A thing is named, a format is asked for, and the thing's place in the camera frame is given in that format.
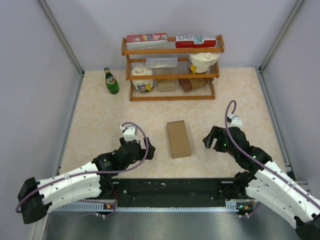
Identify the brown cardboard box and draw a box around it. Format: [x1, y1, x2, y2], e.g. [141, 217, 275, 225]
[166, 120, 192, 159]

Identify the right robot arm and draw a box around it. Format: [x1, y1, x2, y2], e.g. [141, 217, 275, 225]
[202, 126, 320, 240]

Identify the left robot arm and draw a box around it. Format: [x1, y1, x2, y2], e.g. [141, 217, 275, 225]
[16, 137, 156, 225]

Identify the red white carton box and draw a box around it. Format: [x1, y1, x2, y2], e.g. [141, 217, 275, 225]
[175, 34, 217, 48]

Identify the red foil wrap box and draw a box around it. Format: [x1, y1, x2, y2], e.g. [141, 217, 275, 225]
[126, 32, 168, 50]

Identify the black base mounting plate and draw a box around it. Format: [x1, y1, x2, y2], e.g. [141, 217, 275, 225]
[97, 178, 249, 208]

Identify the brown scouring pad pack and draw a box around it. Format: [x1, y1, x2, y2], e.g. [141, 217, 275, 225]
[178, 78, 209, 93]

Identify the green glass bottle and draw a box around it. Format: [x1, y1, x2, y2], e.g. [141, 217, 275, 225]
[104, 67, 120, 95]

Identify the tan sponge block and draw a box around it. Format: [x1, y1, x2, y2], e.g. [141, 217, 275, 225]
[157, 78, 176, 92]

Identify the orange wooden shelf rack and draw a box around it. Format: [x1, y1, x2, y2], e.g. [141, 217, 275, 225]
[121, 34, 225, 101]

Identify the white bag upper shelf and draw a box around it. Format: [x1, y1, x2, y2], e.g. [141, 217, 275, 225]
[187, 52, 221, 74]

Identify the clear plastic container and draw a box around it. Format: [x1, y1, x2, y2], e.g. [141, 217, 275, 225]
[145, 57, 178, 69]

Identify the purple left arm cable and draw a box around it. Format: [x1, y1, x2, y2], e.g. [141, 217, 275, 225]
[15, 121, 150, 235]

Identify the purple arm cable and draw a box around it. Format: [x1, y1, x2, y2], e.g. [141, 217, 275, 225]
[224, 100, 320, 218]
[15, 121, 150, 235]

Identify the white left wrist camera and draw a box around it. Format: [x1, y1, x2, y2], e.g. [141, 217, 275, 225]
[119, 125, 138, 143]

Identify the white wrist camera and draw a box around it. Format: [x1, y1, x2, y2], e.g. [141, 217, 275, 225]
[227, 113, 243, 128]
[119, 125, 138, 143]

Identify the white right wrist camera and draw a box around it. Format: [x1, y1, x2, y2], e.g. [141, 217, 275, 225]
[227, 113, 243, 128]

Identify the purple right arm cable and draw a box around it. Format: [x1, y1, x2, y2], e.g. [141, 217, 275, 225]
[224, 100, 320, 218]

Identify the grey slotted cable duct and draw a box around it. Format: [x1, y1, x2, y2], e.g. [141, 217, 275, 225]
[54, 201, 253, 213]

